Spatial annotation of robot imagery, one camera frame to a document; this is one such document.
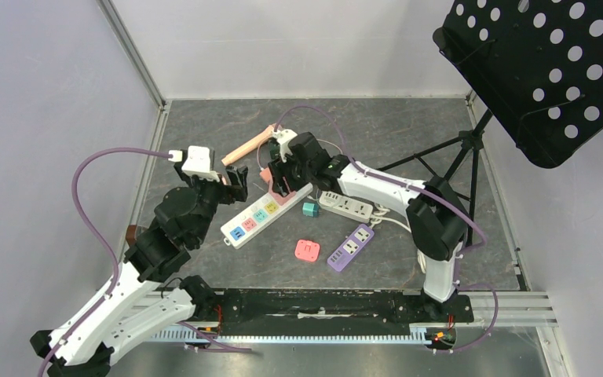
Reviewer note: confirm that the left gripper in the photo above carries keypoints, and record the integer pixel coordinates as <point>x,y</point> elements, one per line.
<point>231,192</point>

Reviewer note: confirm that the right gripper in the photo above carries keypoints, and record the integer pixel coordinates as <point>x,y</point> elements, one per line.
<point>285,173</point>

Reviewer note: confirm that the coral plug adapter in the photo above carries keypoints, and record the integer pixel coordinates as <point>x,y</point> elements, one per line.
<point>307,250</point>

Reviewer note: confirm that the pink cube socket adapter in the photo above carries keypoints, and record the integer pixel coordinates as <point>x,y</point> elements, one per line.
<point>280,196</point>

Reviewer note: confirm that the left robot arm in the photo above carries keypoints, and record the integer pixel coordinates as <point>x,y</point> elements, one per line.
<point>102,333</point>

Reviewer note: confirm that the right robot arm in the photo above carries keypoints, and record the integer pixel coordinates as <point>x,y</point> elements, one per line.
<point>437,219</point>

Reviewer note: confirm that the salmon usb charger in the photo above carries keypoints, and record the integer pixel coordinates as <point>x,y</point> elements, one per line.
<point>266,175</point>

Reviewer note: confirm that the dark green cube adapter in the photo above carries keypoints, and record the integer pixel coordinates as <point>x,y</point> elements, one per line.
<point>273,148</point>

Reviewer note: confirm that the teal usb charger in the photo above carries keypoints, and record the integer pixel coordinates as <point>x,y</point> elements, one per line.
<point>311,209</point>

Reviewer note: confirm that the white multicolour power strip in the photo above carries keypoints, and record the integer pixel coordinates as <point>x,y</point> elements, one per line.
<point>258,216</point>

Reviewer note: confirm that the white usb power strip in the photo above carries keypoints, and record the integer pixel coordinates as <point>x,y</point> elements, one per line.
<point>346,206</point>

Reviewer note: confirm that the purple power strip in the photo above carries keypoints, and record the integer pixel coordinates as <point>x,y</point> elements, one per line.
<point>350,247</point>

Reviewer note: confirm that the brown wooden metronome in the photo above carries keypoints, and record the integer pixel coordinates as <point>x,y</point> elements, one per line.
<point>131,234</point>

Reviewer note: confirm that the black music stand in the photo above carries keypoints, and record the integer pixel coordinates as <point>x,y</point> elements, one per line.
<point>538,68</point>

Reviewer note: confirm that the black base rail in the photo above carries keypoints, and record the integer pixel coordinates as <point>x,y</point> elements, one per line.
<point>316,312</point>

